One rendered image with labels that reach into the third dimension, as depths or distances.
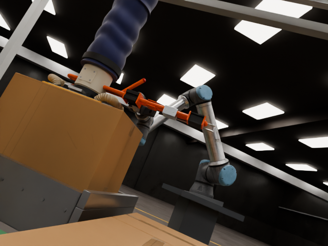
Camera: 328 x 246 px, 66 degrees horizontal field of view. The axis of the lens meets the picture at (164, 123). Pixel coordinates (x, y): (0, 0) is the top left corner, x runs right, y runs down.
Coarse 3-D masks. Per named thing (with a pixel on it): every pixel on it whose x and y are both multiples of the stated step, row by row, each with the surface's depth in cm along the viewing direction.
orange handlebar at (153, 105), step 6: (72, 78) 141; (108, 90) 133; (114, 90) 131; (120, 96) 135; (144, 102) 128; (150, 102) 127; (156, 102) 127; (150, 108) 131; (156, 108) 130; (162, 108) 126; (180, 114) 123; (186, 114) 123
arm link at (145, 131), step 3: (138, 123) 157; (138, 126) 156; (141, 126) 155; (144, 126) 156; (147, 126) 157; (141, 129) 155; (144, 129) 155; (147, 129) 157; (144, 132) 155; (147, 132) 157; (144, 135) 155; (144, 138) 155; (141, 141) 154; (144, 141) 156; (141, 144) 156
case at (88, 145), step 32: (32, 96) 117; (64, 96) 114; (0, 128) 114; (32, 128) 111; (64, 128) 109; (96, 128) 107; (128, 128) 120; (32, 160) 107; (64, 160) 105; (96, 160) 103; (128, 160) 136
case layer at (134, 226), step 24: (120, 216) 102; (144, 216) 131; (0, 240) 40; (24, 240) 44; (48, 240) 48; (72, 240) 53; (96, 240) 60; (120, 240) 68; (144, 240) 80; (168, 240) 95; (192, 240) 119
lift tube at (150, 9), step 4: (140, 0) 140; (144, 0) 142; (148, 0) 144; (152, 0) 146; (156, 0) 150; (144, 4) 141; (148, 4) 145; (152, 4) 148; (156, 4) 155; (148, 8) 145; (152, 8) 151; (148, 12) 147; (148, 16) 150; (148, 20) 154
